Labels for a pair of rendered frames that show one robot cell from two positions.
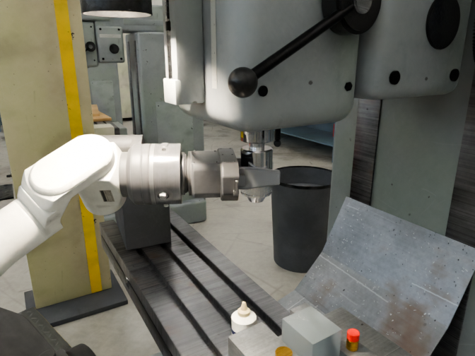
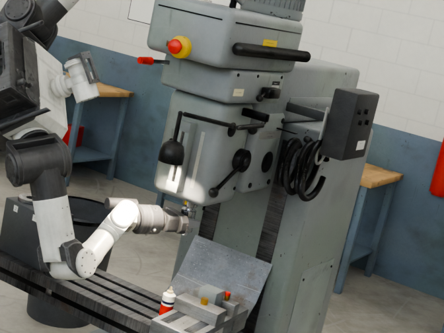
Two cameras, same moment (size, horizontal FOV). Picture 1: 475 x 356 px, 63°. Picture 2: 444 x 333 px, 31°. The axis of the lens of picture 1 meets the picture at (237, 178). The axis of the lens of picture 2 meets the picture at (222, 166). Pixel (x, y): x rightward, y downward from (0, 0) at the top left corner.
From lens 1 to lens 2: 1.96 m
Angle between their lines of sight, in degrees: 31
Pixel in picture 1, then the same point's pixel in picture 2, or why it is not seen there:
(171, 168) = (160, 217)
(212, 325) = (137, 307)
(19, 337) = not seen: outside the picture
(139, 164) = (148, 215)
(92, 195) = not seen: hidden behind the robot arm
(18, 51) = not seen: outside the picture
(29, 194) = (112, 227)
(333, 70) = (231, 183)
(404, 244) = (233, 263)
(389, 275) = (224, 281)
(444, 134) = (259, 203)
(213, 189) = (175, 228)
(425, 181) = (247, 227)
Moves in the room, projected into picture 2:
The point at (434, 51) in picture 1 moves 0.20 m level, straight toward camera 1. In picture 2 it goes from (263, 173) to (269, 188)
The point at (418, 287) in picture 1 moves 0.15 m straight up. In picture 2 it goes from (241, 285) to (250, 245)
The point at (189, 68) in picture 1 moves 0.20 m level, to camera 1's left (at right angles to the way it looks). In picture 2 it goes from (182, 178) to (119, 173)
